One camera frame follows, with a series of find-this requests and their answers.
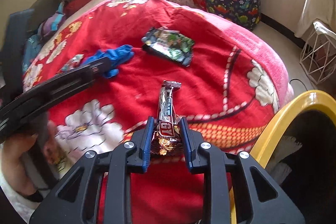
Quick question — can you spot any red stick wrapper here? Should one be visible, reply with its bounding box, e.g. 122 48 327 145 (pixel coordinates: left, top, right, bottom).
58 54 84 74

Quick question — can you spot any brown snack bar wrapper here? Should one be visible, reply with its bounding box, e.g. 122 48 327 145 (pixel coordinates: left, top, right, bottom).
151 80 182 156

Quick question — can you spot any blue glove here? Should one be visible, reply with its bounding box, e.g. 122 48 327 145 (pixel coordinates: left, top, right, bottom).
82 44 134 79

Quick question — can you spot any dark green snack packet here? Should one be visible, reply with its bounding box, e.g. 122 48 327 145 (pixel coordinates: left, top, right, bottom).
141 27 195 67

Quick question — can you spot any white foam net large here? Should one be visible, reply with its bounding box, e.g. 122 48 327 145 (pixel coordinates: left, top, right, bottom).
265 136 302 185

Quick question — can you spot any yellow rimmed black trash bin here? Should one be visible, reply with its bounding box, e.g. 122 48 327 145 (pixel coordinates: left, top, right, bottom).
229 90 336 224

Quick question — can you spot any person's left hand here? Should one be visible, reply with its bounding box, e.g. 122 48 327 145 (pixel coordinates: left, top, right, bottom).
0 120 64 198

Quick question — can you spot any striped purple blue garment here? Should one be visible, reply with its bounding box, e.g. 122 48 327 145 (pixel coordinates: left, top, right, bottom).
38 2 66 40

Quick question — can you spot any red floral blanket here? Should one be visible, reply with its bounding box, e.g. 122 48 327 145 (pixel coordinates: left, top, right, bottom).
23 0 293 223

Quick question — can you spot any dinosaur print laundry basket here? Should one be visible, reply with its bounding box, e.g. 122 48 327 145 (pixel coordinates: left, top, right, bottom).
202 0 261 31

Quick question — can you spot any right cream curtain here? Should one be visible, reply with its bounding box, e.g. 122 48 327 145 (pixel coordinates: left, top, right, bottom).
294 0 335 38

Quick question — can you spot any white wire side table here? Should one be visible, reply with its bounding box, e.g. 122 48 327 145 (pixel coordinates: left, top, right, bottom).
299 19 335 85

